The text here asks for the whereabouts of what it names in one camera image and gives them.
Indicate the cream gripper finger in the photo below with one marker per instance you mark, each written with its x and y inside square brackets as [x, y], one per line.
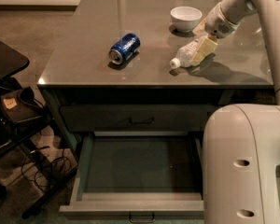
[199, 29]
[203, 46]

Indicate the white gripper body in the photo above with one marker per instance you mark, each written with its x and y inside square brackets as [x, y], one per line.
[218, 22]

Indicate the clear plastic bottle blue label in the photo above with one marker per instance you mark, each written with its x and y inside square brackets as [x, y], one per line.
[189, 55]

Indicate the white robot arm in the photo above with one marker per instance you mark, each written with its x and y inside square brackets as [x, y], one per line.
[241, 143]

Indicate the grey top left drawer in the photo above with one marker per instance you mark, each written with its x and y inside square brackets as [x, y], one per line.
[136, 118]

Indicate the open grey middle drawer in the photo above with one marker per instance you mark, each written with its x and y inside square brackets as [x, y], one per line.
[138, 178]

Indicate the white ceramic bowl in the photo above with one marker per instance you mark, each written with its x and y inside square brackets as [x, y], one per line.
[184, 19]

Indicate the blue soda can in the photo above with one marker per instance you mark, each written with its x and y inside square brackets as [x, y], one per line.
[124, 49]

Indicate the black bag with tag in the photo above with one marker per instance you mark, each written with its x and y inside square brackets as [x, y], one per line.
[20, 107]

